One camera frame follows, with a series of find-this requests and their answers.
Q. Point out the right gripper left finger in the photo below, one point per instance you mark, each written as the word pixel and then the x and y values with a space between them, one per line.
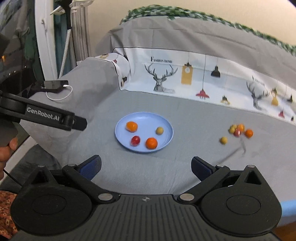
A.
pixel 79 177

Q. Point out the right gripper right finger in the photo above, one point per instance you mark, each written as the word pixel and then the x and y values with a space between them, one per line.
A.
pixel 210 176

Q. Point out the red fruit cluster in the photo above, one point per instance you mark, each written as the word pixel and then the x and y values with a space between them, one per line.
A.
pixel 237 133

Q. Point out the orange tangerine cluster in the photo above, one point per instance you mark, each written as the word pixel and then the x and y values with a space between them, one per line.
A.
pixel 248 133
pixel 151 143

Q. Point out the red fruit front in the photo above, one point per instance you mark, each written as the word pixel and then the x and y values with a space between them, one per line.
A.
pixel 135 141

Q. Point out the orange tangerine front cluster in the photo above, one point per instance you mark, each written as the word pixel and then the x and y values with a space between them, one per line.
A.
pixel 151 143

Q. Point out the yellow-green longan front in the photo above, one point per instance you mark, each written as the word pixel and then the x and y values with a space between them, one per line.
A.
pixel 159 130

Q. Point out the person left hand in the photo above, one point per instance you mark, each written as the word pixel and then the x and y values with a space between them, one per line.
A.
pixel 5 154

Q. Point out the black phone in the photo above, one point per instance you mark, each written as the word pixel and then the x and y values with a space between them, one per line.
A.
pixel 55 84

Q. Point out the yellow-green longan cluster left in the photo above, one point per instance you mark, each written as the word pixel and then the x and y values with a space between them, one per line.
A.
pixel 231 130

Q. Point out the orange wrapped fruit cluster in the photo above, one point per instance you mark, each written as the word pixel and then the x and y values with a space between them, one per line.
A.
pixel 241 127

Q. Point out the grey printed sofa cover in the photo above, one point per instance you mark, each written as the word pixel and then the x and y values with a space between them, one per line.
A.
pixel 203 77

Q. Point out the blue round plate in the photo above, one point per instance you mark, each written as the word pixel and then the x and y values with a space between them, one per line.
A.
pixel 147 125

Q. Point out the grey curtain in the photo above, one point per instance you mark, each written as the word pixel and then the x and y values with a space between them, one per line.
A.
pixel 80 33

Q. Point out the black white striped pole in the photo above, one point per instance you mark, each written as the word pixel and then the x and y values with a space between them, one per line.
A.
pixel 65 5

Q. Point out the green checkered blanket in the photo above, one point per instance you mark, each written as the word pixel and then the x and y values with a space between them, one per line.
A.
pixel 174 12

